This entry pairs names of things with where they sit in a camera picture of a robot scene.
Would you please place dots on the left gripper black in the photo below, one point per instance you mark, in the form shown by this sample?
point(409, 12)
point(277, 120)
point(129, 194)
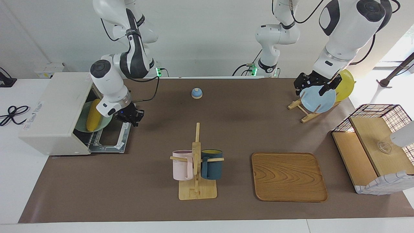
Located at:
point(317, 80)

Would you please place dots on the white blurred rounded object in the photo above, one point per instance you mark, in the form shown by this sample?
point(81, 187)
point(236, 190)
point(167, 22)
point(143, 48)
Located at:
point(404, 136)

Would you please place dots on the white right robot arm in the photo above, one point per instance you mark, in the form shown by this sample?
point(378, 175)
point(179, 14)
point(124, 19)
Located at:
point(106, 77)

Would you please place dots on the brown table mat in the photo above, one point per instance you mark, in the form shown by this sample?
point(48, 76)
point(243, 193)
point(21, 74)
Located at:
point(145, 200)

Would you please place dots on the black stand pole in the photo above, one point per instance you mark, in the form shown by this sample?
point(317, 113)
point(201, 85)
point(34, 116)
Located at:
point(396, 72)

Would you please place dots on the yellow plate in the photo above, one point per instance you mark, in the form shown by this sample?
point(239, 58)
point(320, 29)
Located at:
point(346, 85)

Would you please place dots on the glass oven door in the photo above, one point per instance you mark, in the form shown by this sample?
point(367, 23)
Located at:
point(124, 137)

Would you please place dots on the light green plate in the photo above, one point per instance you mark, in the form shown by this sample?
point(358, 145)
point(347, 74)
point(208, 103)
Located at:
point(104, 123)

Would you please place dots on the yellow corn cob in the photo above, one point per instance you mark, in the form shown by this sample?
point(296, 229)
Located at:
point(93, 116)

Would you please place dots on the small clear glass object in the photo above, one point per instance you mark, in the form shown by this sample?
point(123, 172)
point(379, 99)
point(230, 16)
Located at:
point(384, 148)

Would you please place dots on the white checked fabric liner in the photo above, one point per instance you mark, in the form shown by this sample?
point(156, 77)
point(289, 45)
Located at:
point(381, 186)

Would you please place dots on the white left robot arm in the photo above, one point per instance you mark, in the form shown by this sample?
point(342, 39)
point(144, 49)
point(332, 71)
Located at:
point(349, 29)

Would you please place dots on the light blue plate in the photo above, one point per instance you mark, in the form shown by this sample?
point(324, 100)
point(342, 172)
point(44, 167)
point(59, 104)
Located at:
point(318, 102)

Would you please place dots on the dark teal mug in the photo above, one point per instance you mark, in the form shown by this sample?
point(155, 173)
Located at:
point(213, 168)

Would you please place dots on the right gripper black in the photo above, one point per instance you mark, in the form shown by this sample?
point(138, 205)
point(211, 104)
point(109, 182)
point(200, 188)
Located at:
point(129, 112)

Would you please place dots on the wooden serving tray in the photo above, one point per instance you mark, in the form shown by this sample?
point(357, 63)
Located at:
point(289, 176)

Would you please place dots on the pink mug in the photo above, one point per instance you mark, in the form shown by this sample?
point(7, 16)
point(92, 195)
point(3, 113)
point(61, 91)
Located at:
point(181, 168)

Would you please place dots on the small blue lidded pot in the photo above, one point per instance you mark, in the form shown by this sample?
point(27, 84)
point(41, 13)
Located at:
point(197, 94)

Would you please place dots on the black clamp base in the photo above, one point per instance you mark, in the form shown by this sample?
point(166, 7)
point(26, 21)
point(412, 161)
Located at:
point(6, 82)

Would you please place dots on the wooden mug tree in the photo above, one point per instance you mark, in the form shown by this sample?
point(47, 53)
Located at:
point(197, 192)

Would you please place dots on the beige toaster oven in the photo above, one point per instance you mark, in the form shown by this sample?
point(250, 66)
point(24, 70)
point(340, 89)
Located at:
point(48, 113)

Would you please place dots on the wooden plate rack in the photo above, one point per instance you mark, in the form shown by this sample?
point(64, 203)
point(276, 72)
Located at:
point(309, 117)

